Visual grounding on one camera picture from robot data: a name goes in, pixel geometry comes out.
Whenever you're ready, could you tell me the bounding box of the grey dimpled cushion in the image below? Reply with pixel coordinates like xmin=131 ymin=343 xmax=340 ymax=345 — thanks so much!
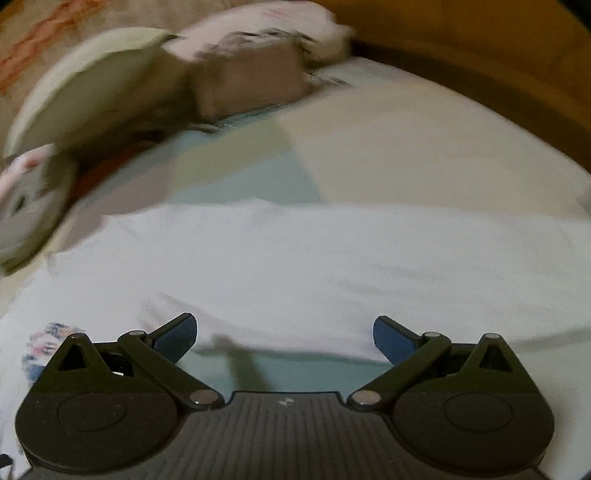
xmin=0 ymin=157 xmax=79 ymax=273

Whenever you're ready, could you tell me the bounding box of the wooden headboard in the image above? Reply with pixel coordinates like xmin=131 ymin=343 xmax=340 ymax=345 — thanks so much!
xmin=318 ymin=0 xmax=591 ymax=171

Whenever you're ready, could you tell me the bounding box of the pink handbag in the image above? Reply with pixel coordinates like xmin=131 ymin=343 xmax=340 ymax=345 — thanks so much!
xmin=189 ymin=30 xmax=315 ymax=121

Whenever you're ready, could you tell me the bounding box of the pink floral rolled quilt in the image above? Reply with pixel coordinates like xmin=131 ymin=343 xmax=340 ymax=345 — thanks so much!
xmin=0 ymin=143 xmax=56 ymax=204

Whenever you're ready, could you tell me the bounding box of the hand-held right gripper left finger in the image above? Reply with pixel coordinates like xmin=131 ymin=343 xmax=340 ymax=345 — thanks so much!
xmin=46 ymin=313 xmax=227 ymax=411

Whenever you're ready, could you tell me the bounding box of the cream pillow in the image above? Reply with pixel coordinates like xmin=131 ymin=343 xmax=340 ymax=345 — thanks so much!
xmin=4 ymin=28 xmax=178 ymax=158

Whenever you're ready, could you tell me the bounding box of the patterned beige orange curtain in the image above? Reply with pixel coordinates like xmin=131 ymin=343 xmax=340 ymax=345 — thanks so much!
xmin=0 ymin=0 xmax=222 ymax=121

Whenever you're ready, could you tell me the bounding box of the white printed long-sleeve shirt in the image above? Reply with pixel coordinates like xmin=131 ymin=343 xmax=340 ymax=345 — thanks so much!
xmin=0 ymin=200 xmax=591 ymax=462

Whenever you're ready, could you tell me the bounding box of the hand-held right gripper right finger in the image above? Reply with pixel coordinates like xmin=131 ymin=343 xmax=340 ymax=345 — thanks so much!
xmin=346 ymin=316 xmax=527 ymax=411

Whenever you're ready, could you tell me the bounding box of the orange cloth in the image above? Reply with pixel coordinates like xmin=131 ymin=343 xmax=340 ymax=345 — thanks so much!
xmin=69 ymin=148 xmax=153 ymax=199

